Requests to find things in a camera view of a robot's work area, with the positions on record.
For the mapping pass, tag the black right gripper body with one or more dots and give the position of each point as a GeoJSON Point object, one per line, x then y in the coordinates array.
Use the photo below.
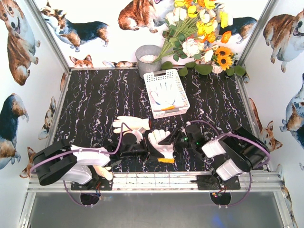
{"type": "Point", "coordinates": [177, 137]}

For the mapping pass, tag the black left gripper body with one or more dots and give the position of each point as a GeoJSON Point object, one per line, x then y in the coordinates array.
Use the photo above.
{"type": "Point", "coordinates": [146, 149]}

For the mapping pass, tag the yellow dotted glove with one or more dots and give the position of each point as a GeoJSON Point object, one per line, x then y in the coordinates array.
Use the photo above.
{"type": "Point", "coordinates": [162, 152]}

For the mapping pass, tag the blue dotted white glove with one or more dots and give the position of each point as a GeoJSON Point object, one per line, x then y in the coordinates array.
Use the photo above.
{"type": "Point", "coordinates": [164, 96]}

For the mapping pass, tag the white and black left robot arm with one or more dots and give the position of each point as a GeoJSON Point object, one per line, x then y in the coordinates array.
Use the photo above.
{"type": "Point", "coordinates": [67, 162]}

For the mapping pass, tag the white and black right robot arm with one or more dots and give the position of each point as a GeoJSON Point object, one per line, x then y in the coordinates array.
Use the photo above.
{"type": "Point", "coordinates": [239, 151]}

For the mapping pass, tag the white plastic storage basket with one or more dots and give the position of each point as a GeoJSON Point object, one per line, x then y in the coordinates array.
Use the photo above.
{"type": "Point", "coordinates": [181, 104]}

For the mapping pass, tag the plain white cotton glove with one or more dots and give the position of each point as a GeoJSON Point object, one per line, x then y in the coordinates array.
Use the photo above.
{"type": "Point", "coordinates": [134, 123]}

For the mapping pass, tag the cream leather glove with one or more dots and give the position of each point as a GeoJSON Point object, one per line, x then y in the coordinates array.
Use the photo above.
{"type": "Point", "coordinates": [104, 172]}

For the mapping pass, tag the grey metal bucket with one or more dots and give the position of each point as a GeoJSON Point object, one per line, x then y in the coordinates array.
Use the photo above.
{"type": "Point", "coordinates": [146, 56]}

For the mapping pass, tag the artificial flower bouquet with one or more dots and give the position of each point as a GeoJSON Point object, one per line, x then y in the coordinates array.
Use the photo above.
{"type": "Point", "coordinates": [199, 29]}

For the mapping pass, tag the aluminium front rail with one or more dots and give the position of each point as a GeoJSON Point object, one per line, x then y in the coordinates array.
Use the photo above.
{"type": "Point", "coordinates": [260, 181]}

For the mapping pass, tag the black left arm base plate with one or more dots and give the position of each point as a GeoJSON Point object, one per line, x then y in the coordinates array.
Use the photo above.
{"type": "Point", "coordinates": [96, 183]}

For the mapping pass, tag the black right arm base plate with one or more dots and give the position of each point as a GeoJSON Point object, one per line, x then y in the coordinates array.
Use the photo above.
{"type": "Point", "coordinates": [209, 182]}

